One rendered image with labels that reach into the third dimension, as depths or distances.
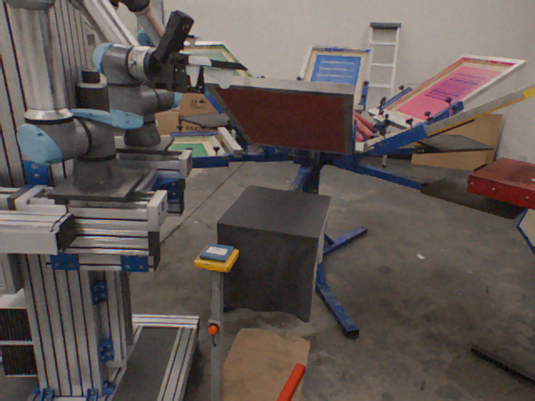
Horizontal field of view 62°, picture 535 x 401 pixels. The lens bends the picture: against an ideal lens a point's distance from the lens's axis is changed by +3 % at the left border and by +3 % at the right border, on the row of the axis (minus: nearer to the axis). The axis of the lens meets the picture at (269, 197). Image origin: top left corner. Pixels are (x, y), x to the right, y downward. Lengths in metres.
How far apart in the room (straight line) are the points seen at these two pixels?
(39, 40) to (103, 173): 0.39
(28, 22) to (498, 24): 5.66
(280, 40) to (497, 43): 2.70
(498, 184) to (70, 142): 1.81
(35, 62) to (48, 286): 0.93
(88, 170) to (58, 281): 0.60
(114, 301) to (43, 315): 0.27
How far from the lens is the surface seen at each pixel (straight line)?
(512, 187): 2.29
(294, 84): 1.68
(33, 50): 1.28
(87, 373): 2.13
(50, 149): 1.29
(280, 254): 1.86
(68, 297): 1.92
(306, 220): 1.93
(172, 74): 0.99
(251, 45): 6.48
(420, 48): 6.25
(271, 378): 2.48
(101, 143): 1.40
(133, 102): 1.11
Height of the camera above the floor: 1.77
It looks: 22 degrees down
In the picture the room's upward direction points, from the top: 3 degrees clockwise
